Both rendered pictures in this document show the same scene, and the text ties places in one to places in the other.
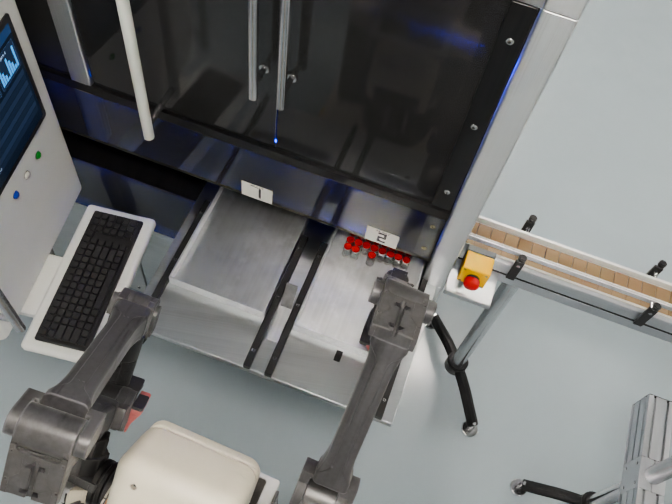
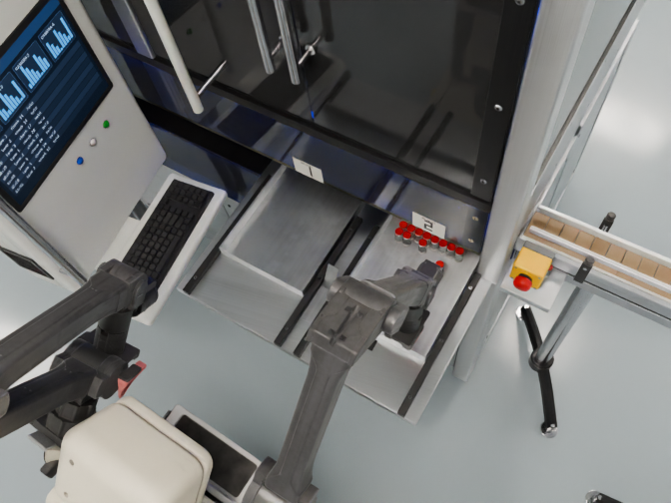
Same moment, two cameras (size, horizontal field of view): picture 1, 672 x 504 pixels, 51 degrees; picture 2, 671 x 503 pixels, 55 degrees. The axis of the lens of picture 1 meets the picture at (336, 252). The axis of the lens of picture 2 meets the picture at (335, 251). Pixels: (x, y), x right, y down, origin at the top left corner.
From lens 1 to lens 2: 0.41 m
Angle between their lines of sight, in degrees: 16
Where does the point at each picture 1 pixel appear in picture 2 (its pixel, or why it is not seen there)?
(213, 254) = (267, 229)
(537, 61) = (555, 25)
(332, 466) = (281, 473)
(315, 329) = not seen: hidden behind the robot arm
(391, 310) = (337, 314)
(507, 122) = (532, 103)
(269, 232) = (325, 211)
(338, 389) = (365, 379)
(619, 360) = not seen: outside the picture
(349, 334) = not seen: hidden behind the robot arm
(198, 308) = (244, 280)
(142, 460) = (82, 437)
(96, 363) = (28, 336)
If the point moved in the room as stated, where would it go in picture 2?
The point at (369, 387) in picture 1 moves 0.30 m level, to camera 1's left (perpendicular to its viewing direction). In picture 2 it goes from (311, 397) to (131, 330)
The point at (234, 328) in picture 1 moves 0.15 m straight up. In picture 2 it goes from (274, 304) to (262, 279)
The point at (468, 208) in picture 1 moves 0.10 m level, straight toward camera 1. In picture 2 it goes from (508, 201) to (480, 238)
